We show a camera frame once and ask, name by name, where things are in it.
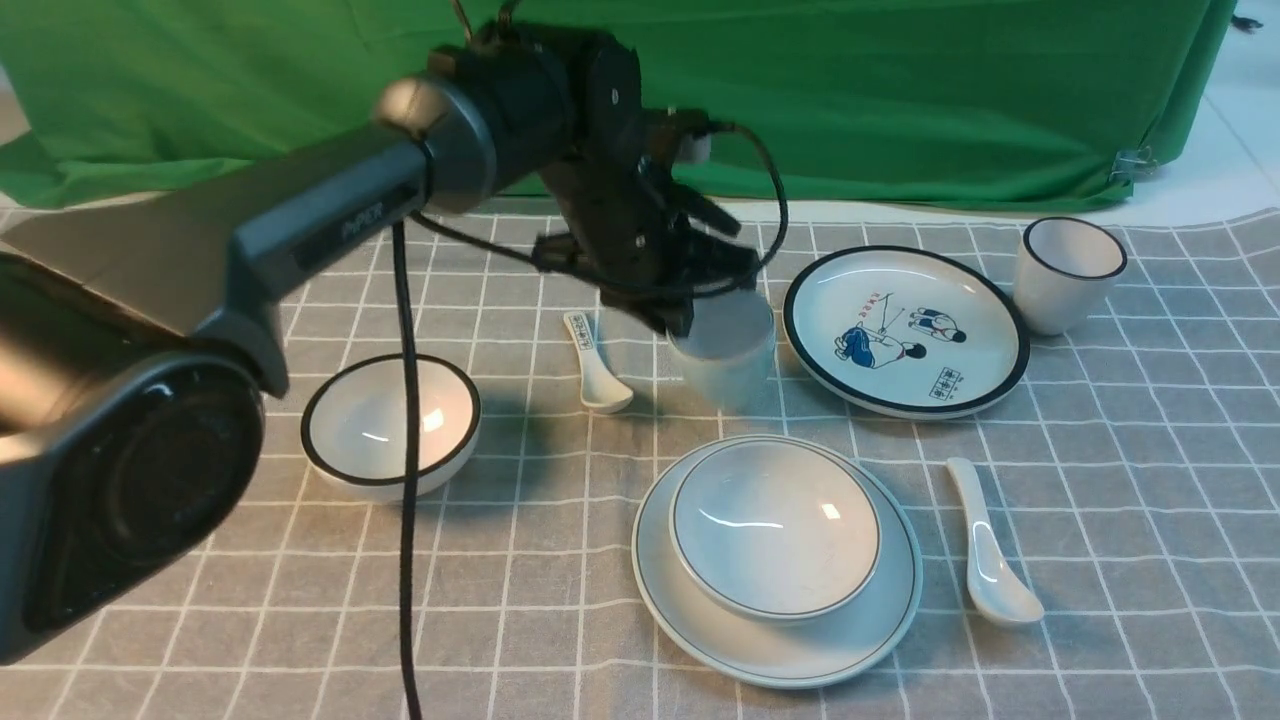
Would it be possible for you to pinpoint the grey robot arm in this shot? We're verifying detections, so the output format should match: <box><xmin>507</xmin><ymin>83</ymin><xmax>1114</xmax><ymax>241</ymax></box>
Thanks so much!
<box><xmin>1</xmin><ymin>9</ymin><xmax>769</xmax><ymax>665</ymax></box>

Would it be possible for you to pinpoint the thin-rimmed shallow white bowl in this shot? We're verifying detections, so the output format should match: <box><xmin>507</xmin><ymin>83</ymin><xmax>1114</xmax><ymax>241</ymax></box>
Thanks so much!
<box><xmin>667</xmin><ymin>436</ymin><xmax>883</xmax><ymax>623</ymax></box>

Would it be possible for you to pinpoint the grey checked tablecloth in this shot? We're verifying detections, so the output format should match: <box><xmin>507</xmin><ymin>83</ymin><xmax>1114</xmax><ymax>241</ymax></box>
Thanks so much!
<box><xmin>3</xmin><ymin>209</ymin><xmax>1279</xmax><ymax>719</ymax></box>

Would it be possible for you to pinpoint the white spoon with lettering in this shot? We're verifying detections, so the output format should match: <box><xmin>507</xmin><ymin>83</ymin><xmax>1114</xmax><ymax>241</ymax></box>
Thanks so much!
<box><xmin>563</xmin><ymin>311</ymin><xmax>634</xmax><ymax>414</ymax></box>

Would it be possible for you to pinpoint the black-rimmed white cup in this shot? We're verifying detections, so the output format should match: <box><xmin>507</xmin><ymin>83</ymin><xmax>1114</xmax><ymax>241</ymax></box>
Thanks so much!
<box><xmin>1012</xmin><ymin>217</ymin><xmax>1129</xmax><ymax>336</ymax></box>

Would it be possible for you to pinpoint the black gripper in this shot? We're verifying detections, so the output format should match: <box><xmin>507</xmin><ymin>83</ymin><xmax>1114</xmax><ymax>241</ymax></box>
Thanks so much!
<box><xmin>531</xmin><ymin>156</ymin><xmax>762</xmax><ymax>338</ymax></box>

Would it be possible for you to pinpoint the black-rimmed illustrated plate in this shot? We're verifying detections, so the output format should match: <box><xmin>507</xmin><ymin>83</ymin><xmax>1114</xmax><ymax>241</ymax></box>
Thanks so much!
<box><xmin>782</xmin><ymin>246</ymin><xmax>1030</xmax><ymax>421</ymax></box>

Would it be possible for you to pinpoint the green backdrop cloth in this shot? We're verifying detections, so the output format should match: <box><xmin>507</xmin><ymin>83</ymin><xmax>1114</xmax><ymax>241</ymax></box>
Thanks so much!
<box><xmin>1</xmin><ymin>1</ymin><xmax>1235</xmax><ymax>213</ymax></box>

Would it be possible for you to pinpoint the metal binder clip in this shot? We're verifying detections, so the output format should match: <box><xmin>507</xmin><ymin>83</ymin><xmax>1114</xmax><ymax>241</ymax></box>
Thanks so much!
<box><xmin>1108</xmin><ymin>146</ymin><xmax>1160</xmax><ymax>186</ymax></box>

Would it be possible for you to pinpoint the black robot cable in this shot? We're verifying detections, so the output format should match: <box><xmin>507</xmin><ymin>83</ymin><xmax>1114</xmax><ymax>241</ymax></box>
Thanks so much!
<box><xmin>390</xmin><ymin>120</ymin><xmax>791</xmax><ymax>720</ymax></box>

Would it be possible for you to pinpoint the thin-rimmed white plate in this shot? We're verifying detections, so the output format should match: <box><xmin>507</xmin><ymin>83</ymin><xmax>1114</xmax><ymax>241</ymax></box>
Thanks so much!
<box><xmin>631</xmin><ymin>434</ymin><xmax>924</xmax><ymax>691</ymax></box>

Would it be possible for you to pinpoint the plain white cup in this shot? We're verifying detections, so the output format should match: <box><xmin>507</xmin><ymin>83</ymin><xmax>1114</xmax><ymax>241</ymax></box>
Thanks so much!
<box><xmin>667</xmin><ymin>290</ymin><xmax>776</xmax><ymax>413</ymax></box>

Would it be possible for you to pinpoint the plain white ceramic spoon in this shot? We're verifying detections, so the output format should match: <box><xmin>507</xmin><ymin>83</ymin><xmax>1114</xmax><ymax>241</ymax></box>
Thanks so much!
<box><xmin>945</xmin><ymin>457</ymin><xmax>1044</xmax><ymax>626</ymax></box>

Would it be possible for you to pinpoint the black-rimmed white bowl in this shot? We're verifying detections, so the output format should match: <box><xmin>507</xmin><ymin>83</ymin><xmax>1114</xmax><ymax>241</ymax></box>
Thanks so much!
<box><xmin>300</xmin><ymin>354</ymin><xmax>483</xmax><ymax>503</ymax></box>

